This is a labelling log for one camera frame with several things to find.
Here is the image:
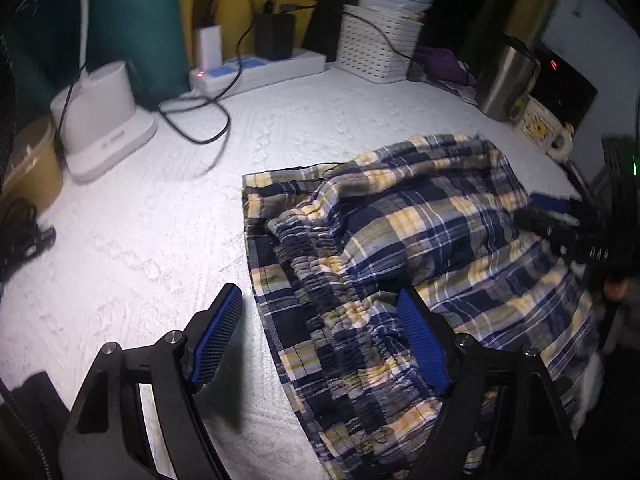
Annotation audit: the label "blue plaid pants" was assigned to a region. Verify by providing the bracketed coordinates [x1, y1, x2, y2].
[243, 136, 597, 479]

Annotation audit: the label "cream bear mug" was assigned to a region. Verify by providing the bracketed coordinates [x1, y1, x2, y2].
[515, 96, 574, 164]

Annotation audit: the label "black monitor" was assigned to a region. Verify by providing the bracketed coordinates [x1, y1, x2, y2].
[530, 46, 598, 130]

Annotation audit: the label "stainless steel tumbler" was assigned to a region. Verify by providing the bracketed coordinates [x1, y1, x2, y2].
[475, 36, 540, 122]

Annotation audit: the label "white textured tablecloth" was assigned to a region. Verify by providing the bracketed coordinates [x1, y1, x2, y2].
[1, 68, 573, 479]

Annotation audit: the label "purple plush toy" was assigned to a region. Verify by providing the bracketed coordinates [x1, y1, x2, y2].
[413, 46, 476, 87]

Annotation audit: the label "brown round container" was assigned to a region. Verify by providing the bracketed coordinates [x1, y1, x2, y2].
[1, 116, 63, 214]

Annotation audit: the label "white perforated basket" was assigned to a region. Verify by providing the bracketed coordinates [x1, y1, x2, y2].
[334, 4, 423, 84]

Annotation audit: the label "white desk lamp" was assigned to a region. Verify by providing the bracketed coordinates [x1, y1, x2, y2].
[49, 0, 158, 184]

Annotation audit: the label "white power strip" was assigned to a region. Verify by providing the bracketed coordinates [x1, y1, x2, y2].
[189, 49, 326, 98]

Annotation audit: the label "black power adapter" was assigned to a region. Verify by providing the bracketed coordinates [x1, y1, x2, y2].
[254, 13, 295, 61]

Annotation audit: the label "white charger plug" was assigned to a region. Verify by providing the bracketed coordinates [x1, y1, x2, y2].
[194, 25, 222, 72]

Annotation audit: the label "black cable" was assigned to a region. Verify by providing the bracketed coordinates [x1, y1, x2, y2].
[156, 0, 417, 146]

